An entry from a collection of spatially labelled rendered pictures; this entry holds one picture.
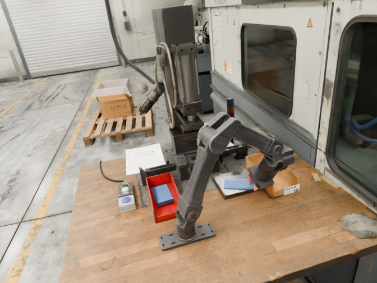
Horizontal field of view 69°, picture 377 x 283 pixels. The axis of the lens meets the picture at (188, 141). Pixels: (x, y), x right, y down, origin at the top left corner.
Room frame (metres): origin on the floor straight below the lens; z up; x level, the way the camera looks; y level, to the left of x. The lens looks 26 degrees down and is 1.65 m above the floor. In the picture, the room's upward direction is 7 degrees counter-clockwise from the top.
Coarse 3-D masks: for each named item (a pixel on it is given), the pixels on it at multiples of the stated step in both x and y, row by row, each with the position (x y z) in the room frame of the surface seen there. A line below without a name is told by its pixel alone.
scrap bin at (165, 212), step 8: (152, 176) 1.07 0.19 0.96; (160, 176) 1.08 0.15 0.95; (168, 176) 1.08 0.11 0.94; (152, 184) 1.07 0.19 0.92; (160, 184) 1.07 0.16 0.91; (168, 184) 1.07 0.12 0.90; (176, 192) 0.96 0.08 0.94; (152, 200) 0.96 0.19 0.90; (176, 200) 0.94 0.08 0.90; (152, 208) 0.86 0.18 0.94; (160, 208) 0.90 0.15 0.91; (168, 208) 0.90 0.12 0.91; (176, 208) 0.89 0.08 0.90; (160, 216) 0.83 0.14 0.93; (168, 216) 0.83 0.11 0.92
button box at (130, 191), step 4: (100, 164) 1.34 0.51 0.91; (100, 168) 1.29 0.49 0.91; (104, 176) 1.21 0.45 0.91; (112, 180) 1.16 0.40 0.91; (116, 180) 1.15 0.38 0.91; (120, 180) 1.15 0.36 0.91; (124, 180) 1.14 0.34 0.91; (120, 184) 1.08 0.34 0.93; (128, 184) 1.07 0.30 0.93; (120, 188) 1.05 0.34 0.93; (128, 188) 1.04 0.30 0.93; (132, 188) 1.04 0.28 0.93; (120, 192) 1.02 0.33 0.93; (124, 192) 1.01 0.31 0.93; (128, 192) 1.01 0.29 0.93; (132, 192) 1.01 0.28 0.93; (120, 196) 0.99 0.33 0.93; (124, 196) 0.99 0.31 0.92
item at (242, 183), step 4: (224, 180) 1.02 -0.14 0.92; (228, 180) 1.01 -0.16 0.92; (232, 180) 1.01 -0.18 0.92; (236, 180) 1.01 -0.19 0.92; (240, 180) 1.00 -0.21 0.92; (244, 180) 1.00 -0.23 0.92; (248, 180) 1.00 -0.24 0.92; (224, 184) 0.99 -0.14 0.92; (228, 184) 0.99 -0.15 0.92; (232, 184) 0.98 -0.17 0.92; (240, 184) 0.98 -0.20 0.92; (244, 184) 0.97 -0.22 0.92; (248, 184) 0.97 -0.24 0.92; (252, 184) 0.96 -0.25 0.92; (224, 188) 0.96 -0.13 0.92; (228, 188) 0.96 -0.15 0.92; (232, 188) 0.95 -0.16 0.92; (236, 188) 0.95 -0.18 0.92; (240, 188) 0.95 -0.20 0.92; (244, 188) 0.94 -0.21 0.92; (248, 188) 0.94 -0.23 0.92; (252, 188) 0.94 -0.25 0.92
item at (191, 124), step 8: (176, 112) 1.30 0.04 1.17; (184, 120) 1.16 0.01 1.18; (192, 120) 1.14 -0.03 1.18; (200, 120) 1.13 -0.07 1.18; (176, 128) 1.18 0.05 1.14; (184, 128) 1.13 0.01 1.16; (192, 128) 1.10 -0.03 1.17; (200, 128) 1.10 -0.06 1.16; (176, 136) 1.09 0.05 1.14; (184, 136) 1.10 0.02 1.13; (192, 136) 1.11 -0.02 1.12
